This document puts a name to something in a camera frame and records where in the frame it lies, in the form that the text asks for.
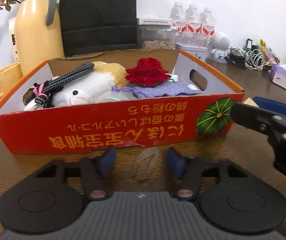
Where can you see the red rose flower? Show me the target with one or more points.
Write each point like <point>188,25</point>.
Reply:
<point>148,73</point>

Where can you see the white yellow plush toy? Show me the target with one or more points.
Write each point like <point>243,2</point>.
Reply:
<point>91,87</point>

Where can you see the white flat box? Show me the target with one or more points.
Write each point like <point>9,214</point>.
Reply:
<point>155,21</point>

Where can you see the water bottle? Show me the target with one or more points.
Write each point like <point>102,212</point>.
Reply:
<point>179,22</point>
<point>193,24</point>
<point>207,27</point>

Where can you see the yellow mug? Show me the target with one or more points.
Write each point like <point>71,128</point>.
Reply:
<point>9,76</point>

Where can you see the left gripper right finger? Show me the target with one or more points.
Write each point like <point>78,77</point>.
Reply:
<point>189,171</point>

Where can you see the white robot toy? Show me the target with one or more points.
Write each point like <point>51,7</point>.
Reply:
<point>220,44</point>

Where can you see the white milk carton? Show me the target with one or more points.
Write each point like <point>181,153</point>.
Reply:
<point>11,26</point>

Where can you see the left water bottle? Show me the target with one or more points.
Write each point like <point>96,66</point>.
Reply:
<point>179,22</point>

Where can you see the right water bottle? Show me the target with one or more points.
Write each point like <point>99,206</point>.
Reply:
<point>207,27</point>

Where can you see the white tin box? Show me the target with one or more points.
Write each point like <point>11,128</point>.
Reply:
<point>198,51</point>

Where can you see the yellow thermos jug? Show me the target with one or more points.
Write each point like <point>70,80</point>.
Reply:
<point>38,33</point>

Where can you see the black paper bag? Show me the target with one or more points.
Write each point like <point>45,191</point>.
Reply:
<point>90,26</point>

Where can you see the middle water bottle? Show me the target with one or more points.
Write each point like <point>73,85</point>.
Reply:
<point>193,24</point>

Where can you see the clear plastic sandal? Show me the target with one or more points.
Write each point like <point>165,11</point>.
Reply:
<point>144,163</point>

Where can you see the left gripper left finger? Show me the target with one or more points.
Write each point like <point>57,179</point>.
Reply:
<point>92,172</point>

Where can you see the white round case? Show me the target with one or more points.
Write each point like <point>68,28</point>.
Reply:
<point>33,105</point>

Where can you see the clear seed container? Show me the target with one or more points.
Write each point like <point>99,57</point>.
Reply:
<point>156,37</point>

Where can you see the purple drawstring pouch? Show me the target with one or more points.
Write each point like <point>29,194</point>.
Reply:
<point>165,89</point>

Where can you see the orange cardboard box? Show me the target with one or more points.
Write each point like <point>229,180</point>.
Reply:
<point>144,122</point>

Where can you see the purple tissue pack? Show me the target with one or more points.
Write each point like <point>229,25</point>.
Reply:
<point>278,75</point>

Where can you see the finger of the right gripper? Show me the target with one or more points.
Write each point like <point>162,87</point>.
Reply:
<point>266,122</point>
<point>271,105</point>

